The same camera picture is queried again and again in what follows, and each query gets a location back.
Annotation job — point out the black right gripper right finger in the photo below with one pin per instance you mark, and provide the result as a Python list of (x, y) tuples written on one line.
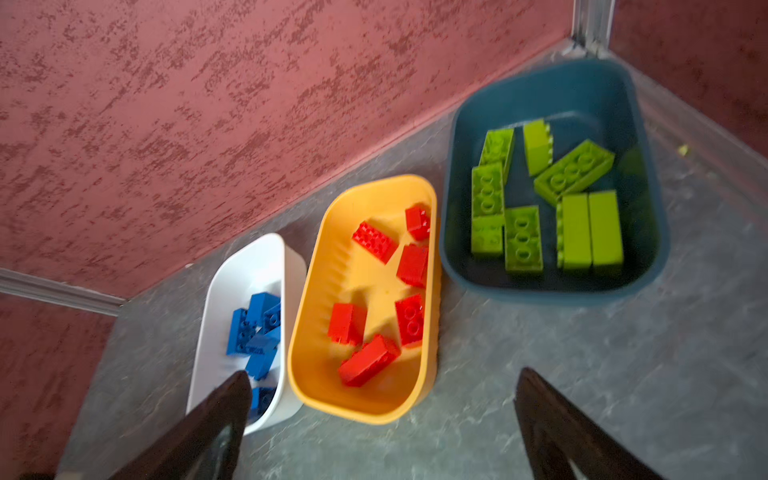
[(559, 437)]

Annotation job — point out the yellow plastic container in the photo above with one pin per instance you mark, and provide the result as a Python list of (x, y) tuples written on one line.
[(342, 271)]

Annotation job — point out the green lego brick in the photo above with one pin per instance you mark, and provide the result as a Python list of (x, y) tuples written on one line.
[(539, 146), (487, 210), (574, 249), (522, 241), (606, 238), (574, 172), (498, 147)]

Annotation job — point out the white plastic container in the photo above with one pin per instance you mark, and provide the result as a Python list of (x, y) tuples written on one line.
[(268, 265)]

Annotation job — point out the blue lego brick small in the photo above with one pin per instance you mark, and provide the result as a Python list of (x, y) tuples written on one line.
[(263, 342)]

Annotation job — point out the dark teal plastic container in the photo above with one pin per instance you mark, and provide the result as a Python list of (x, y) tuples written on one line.
[(585, 99)]

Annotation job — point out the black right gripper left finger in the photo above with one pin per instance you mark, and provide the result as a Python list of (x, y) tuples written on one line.
[(205, 444)]

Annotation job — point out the red lego brick large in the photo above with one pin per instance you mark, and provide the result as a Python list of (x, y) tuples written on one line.
[(418, 223), (368, 362)]

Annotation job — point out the aluminium left corner post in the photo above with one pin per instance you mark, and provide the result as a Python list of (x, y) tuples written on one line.
[(58, 293)]

